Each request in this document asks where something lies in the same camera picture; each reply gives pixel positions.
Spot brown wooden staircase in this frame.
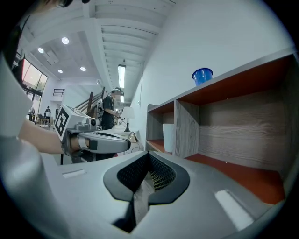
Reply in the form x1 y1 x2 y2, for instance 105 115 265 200
74 87 106 117

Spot person's left forearm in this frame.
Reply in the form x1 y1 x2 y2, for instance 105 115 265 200
18 120 64 155

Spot grey wall conduit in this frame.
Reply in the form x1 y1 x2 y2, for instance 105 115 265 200
137 63 144 106

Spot person's black shirt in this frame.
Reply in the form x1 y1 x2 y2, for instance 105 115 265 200
0 14 31 80

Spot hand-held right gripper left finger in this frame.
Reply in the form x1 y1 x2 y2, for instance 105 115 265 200
42 151 150 239

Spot grey wooden desk with hutch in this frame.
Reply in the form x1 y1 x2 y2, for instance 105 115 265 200
133 171 156 226

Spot long ceiling light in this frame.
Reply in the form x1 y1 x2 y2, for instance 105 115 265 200
117 64 127 89

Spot blue plastic cup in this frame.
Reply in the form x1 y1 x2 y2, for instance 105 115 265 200
192 68 214 86

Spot large glass window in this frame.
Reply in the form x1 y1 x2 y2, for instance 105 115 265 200
21 58 49 95

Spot white round table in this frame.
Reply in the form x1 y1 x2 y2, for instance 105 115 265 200
112 127 141 136

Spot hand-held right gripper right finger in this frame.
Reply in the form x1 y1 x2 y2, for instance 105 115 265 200
137 151 278 239

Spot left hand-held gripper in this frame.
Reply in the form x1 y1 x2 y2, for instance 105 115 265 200
54 104 131 164

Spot grey wooden shelf unit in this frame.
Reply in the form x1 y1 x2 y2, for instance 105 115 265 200
145 48 299 206

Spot teal striped cup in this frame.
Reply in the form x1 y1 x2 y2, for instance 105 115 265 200
163 123 175 154

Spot person's left hand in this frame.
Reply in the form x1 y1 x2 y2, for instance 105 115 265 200
69 136 91 156

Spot white shade table lamp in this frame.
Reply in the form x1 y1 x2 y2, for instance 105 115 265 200
121 106 135 133

